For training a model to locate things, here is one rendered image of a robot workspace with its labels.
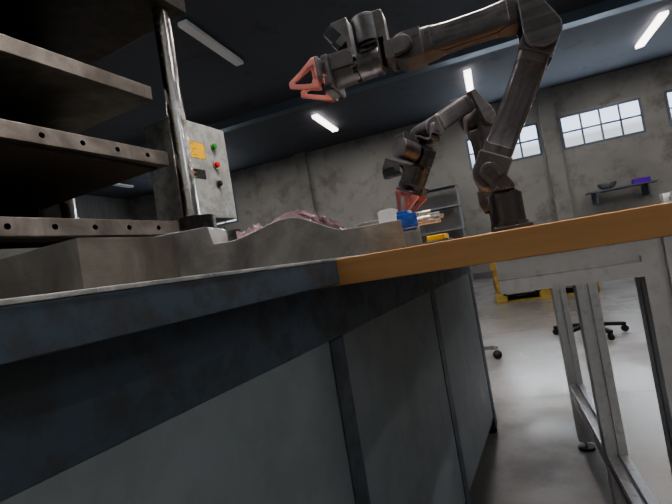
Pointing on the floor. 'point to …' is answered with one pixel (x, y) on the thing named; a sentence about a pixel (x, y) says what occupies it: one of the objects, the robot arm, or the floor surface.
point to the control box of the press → (220, 186)
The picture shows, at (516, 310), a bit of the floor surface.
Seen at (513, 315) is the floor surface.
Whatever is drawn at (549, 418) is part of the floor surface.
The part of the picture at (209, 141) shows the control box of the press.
